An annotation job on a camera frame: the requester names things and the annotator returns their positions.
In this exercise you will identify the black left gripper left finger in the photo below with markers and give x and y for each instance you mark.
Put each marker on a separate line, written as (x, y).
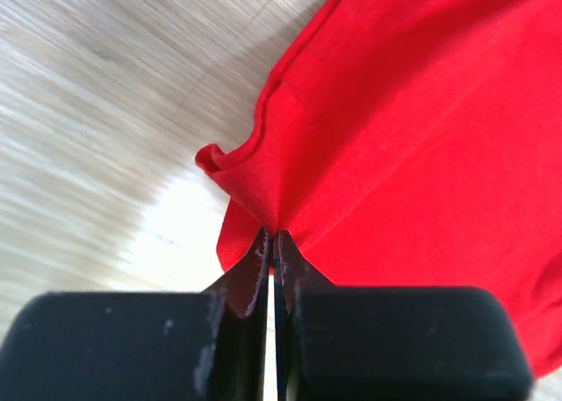
(207, 345)

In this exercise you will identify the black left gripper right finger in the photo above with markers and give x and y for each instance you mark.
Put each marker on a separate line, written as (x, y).
(390, 343)

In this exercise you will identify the red t shirt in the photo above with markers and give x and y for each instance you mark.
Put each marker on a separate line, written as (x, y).
(414, 142)

